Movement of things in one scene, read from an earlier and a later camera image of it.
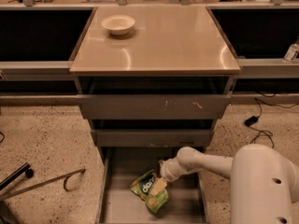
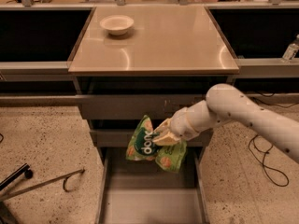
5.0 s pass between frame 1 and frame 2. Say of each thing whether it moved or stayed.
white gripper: moved
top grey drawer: stayed
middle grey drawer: stayed
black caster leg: stayed
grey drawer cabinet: stayed
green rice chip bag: moved
